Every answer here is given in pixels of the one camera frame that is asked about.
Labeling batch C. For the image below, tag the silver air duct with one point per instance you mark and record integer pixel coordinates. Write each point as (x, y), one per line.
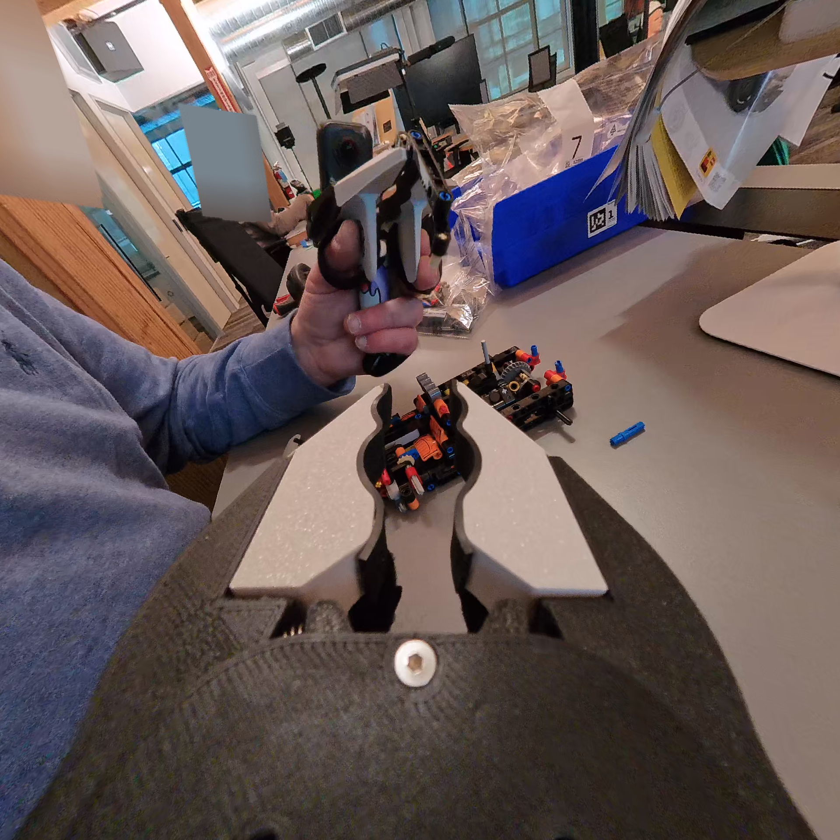
(275, 26)

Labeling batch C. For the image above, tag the wooden post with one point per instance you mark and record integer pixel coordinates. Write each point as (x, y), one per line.
(197, 46)

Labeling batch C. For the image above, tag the small clear parts bag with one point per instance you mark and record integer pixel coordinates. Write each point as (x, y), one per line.
(453, 315)

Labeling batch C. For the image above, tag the blue storage bin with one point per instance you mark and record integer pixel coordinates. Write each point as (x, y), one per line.
(544, 229)

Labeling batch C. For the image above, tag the black monitor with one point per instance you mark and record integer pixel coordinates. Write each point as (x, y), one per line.
(446, 79)

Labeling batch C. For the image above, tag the person's blue sweater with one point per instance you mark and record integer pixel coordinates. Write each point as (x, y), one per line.
(65, 525)

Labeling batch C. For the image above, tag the black office chair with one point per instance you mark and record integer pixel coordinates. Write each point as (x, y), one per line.
(543, 69)

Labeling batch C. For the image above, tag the black round device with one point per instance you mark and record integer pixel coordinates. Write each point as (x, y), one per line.
(298, 282)

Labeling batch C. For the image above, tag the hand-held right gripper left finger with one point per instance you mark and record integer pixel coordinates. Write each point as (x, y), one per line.
(308, 512)

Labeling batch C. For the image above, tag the person's left hand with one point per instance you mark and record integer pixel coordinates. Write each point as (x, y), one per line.
(321, 328)

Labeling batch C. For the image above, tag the black floor lamp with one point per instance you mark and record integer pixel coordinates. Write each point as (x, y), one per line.
(312, 71)

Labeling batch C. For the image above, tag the studio light panel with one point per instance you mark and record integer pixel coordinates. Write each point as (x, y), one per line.
(367, 85)

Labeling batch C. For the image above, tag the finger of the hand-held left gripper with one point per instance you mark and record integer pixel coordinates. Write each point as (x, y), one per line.
(371, 174)
(412, 229)

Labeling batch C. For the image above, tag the instruction booklet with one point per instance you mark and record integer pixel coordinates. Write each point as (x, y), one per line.
(695, 118)

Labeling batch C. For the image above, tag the wooden cabinet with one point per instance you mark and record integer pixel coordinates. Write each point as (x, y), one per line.
(65, 262)

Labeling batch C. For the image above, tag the person's left forearm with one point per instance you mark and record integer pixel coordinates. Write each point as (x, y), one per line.
(229, 387)

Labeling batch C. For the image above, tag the lego chassis assembly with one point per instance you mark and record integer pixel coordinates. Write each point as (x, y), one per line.
(531, 400)

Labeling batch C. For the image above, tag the red fire extinguisher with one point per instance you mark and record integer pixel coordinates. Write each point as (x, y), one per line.
(285, 184)

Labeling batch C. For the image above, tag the black lego beam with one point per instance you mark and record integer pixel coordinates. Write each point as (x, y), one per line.
(426, 167)

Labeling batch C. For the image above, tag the white book stand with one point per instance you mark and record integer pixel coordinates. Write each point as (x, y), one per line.
(781, 315)

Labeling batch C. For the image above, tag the pile of clear plastic bags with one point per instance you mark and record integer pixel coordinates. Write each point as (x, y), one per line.
(499, 131)

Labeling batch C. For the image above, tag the grey ceiling projector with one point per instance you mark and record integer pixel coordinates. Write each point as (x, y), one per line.
(111, 49)

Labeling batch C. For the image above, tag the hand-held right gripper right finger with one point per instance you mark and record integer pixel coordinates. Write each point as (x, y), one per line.
(531, 518)

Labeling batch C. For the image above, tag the black panel stand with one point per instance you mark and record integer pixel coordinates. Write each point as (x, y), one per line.
(236, 256)

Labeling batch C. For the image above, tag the blue lego pin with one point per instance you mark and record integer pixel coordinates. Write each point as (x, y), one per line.
(627, 435)

